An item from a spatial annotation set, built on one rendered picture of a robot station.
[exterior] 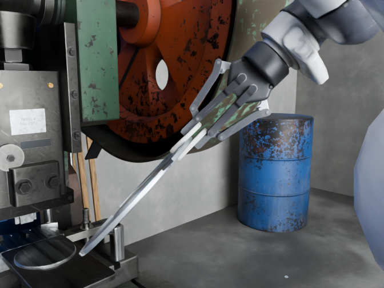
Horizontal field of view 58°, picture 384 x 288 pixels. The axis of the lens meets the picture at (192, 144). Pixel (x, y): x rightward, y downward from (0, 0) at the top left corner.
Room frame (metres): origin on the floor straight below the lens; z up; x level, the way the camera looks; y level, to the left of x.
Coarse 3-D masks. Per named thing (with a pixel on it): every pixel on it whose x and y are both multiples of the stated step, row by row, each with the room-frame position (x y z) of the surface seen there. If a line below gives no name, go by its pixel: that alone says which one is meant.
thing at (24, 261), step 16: (48, 240) 0.77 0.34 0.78; (64, 240) 0.77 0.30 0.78; (16, 256) 0.68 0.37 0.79; (32, 256) 0.68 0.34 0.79; (48, 256) 0.68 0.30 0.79; (64, 256) 0.68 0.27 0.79; (80, 256) 0.69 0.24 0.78; (16, 272) 0.63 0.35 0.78; (32, 272) 0.63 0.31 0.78; (48, 272) 0.63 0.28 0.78; (64, 272) 0.63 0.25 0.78; (80, 272) 0.63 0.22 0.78; (96, 272) 0.63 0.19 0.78; (112, 272) 0.63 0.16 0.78
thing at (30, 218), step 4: (24, 216) 0.77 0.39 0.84; (28, 216) 0.78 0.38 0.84; (32, 216) 0.78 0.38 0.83; (12, 220) 0.78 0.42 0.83; (16, 220) 0.77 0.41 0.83; (20, 220) 0.77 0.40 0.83; (24, 220) 0.77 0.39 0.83; (28, 220) 0.78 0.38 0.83; (32, 220) 0.78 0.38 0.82; (16, 224) 0.76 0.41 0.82
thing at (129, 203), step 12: (168, 156) 0.75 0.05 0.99; (156, 168) 0.77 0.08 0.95; (144, 180) 0.77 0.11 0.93; (156, 180) 0.50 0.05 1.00; (132, 192) 0.76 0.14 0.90; (144, 192) 0.49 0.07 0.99; (132, 204) 0.49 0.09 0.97; (120, 216) 0.48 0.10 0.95; (108, 228) 0.48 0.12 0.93; (96, 240) 0.49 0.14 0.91; (84, 252) 0.52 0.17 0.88
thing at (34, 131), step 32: (0, 64) 0.75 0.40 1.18; (0, 96) 0.70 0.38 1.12; (32, 96) 0.74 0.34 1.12; (0, 128) 0.69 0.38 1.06; (32, 128) 0.74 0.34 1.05; (0, 160) 0.68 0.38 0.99; (32, 160) 0.73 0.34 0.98; (64, 160) 0.79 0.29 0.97; (0, 192) 0.69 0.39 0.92; (32, 192) 0.70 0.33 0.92; (64, 192) 0.78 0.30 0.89
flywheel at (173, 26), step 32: (128, 0) 1.03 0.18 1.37; (160, 0) 0.99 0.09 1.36; (192, 0) 0.90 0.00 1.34; (224, 0) 0.78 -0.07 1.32; (128, 32) 1.04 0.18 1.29; (160, 32) 0.99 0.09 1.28; (192, 32) 0.90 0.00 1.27; (224, 32) 0.78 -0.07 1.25; (128, 64) 1.10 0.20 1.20; (192, 64) 0.90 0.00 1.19; (128, 96) 1.11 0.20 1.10; (160, 96) 0.99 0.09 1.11; (192, 96) 0.85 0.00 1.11; (128, 128) 1.05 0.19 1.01; (160, 128) 0.94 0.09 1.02
